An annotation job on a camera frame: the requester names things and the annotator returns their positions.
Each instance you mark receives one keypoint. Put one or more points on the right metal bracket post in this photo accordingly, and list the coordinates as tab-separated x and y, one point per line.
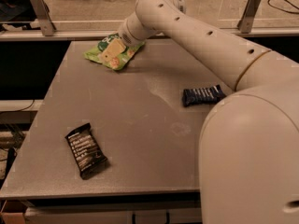
246	22

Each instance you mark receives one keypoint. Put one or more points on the cardboard box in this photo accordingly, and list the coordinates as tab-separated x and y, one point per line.
13	212

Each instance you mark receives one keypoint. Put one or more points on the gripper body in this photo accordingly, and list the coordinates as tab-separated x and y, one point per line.
125	34

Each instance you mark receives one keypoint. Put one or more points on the metal bracket post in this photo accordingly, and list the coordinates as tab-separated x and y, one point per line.
246	22
43	16

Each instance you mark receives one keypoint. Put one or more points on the dark blue snack bar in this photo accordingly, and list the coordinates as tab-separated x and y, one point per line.
202	96

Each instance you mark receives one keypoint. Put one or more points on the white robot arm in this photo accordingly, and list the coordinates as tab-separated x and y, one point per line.
249	142

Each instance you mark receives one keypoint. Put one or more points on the black rxbar chocolate bar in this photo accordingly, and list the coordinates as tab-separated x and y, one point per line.
85	149

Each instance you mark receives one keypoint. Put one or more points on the clear glass barrier panel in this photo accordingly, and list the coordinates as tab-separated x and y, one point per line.
102	14

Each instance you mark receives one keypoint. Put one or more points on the left metal bracket post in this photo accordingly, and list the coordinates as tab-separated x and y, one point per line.
43	16

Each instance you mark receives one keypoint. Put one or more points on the green rice chip bag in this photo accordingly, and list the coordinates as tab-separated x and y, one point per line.
117	63

